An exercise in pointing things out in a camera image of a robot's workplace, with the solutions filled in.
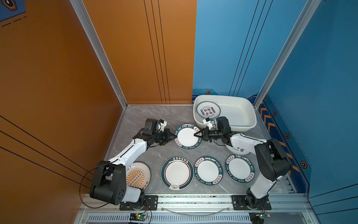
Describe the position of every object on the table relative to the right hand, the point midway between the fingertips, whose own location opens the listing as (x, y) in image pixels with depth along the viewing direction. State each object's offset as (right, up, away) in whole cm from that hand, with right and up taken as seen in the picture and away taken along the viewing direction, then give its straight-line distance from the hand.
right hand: (194, 136), depth 85 cm
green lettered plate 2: (+9, -21, 0) cm, 23 cm away
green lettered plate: (-5, -2, -2) cm, 5 cm away
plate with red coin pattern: (+14, +18, +28) cm, 36 cm away
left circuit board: (-30, -40, -14) cm, 52 cm away
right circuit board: (+33, -38, -16) cm, 53 cm away
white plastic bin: (+41, +17, +31) cm, 54 cm away
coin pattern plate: (+29, -10, +6) cm, 32 cm away
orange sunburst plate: (-34, -23, -2) cm, 41 cm away
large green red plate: (-10, -22, -2) cm, 25 cm away
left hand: (-10, +1, -2) cm, 10 cm away
